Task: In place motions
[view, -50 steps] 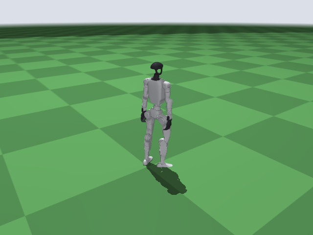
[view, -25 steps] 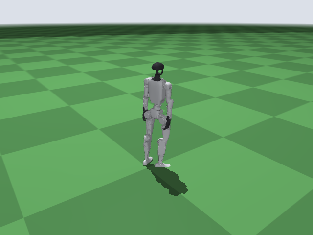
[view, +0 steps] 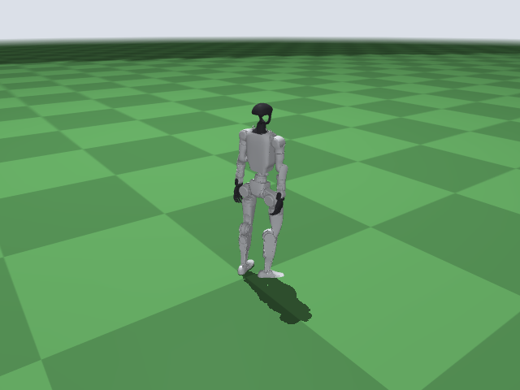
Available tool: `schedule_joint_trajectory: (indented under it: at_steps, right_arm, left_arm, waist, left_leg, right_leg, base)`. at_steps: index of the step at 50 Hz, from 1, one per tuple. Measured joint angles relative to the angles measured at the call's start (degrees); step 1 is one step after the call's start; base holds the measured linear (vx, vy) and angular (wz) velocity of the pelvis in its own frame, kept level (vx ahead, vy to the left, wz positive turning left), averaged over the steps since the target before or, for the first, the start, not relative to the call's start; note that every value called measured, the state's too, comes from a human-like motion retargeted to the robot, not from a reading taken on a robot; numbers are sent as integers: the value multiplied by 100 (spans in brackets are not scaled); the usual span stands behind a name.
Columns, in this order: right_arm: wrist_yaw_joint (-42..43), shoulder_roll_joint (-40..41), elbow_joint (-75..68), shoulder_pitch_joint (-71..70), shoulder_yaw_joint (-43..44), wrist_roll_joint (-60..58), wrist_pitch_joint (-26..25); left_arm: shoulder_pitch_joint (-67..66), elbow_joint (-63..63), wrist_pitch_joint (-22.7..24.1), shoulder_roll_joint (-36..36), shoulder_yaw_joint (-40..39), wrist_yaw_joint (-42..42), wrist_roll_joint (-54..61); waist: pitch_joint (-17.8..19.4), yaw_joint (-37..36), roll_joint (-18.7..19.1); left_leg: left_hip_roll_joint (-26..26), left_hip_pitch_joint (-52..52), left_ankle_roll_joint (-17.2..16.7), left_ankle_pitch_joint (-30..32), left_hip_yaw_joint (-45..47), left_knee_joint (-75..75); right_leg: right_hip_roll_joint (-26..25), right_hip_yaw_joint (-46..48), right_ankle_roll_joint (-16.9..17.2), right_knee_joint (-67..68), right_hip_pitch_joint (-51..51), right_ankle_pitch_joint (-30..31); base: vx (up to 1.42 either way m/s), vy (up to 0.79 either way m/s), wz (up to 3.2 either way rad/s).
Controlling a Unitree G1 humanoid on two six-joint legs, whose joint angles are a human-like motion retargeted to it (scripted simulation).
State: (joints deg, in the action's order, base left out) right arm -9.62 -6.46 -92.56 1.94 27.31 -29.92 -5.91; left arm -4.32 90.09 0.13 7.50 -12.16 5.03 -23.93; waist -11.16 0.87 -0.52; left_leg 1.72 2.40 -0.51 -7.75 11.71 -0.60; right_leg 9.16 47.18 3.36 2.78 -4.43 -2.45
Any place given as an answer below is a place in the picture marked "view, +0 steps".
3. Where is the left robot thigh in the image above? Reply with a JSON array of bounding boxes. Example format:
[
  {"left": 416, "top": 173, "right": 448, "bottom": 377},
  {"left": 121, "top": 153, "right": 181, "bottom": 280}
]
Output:
[{"left": 239, "top": 182, "right": 257, "bottom": 236}]

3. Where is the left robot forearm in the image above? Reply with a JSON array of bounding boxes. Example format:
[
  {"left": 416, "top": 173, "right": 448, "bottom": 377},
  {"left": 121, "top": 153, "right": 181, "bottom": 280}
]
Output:
[{"left": 236, "top": 155, "right": 246, "bottom": 184}]

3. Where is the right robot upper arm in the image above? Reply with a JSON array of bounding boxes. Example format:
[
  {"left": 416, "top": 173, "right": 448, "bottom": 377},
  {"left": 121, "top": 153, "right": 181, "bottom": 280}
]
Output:
[{"left": 271, "top": 135, "right": 287, "bottom": 172}]

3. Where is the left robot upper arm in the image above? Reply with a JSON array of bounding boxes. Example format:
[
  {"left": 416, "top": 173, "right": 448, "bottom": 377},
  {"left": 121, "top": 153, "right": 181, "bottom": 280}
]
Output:
[{"left": 238, "top": 128, "right": 250, "bottom": 163}]

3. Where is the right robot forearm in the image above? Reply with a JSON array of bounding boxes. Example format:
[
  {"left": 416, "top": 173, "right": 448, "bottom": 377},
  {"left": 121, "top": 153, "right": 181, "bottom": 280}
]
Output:
[{"left": 276, "top": 165, "right": 288, "bottom": 198}]

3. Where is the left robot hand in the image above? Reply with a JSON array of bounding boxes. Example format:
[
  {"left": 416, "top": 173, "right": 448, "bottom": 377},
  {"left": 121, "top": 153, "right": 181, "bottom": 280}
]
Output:
[{"left": 233, "top": 178, "right": 243, "bottom": 203}]

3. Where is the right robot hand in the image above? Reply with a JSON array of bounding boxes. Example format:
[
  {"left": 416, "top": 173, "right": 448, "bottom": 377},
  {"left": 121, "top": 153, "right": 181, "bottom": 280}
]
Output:
[{"left": 269, "top": 193, "right": 284, "bottom": 215}]

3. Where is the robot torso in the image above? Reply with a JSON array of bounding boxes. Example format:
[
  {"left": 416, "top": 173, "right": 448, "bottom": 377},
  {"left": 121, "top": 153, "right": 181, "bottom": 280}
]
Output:
[{"left": 246, "top": 126, "right": 276, "bottom": 199}]

